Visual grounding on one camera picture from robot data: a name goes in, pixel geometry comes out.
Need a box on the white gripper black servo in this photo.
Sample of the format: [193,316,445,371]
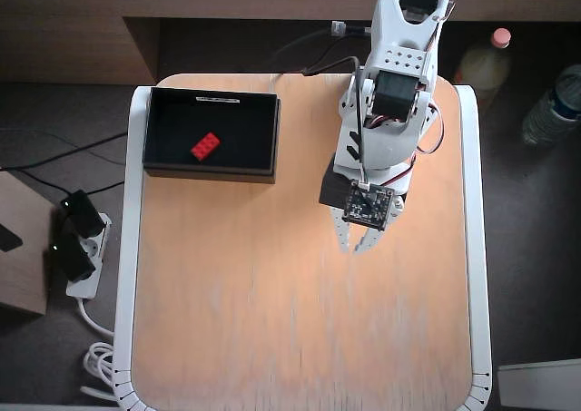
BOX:
[319,154,412,255]

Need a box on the red lego block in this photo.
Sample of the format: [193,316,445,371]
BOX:
[189,132,223,161]

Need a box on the black bin box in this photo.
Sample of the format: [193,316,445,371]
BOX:
[142,86,282,185]

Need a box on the yellow bottle pink cap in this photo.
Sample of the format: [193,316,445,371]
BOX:
[453,27,514,106]

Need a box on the clear plastic water bottle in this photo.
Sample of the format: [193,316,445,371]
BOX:
[520,64,581,147]

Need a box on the white flat box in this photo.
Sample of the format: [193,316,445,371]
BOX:
[497,358,581,407]

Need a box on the white power strip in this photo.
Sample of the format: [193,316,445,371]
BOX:
[65,211,113,299]

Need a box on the black power adapter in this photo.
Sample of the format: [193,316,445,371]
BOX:
[48,233,97,281]
[60,190,106,239]

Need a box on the brown cardboard box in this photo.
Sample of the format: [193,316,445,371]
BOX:
[0,170,56,317]

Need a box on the black flat object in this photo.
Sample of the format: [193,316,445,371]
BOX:
[0,223,24,252]

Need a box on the brown wooden furniture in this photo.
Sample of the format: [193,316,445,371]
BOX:
[0,0,581,85]

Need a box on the black camera circuit board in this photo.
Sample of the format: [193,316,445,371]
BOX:
[341,179,396,231]

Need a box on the black camera cable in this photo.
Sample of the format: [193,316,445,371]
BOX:
[301,55,369,188]

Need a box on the black cable silver connector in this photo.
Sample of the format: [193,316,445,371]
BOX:
[267,20,373,74]

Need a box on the white coiled cable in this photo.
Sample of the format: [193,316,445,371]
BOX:
[76,295,120,403]

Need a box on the black floor cable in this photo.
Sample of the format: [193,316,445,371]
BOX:
[0,132,128,174]

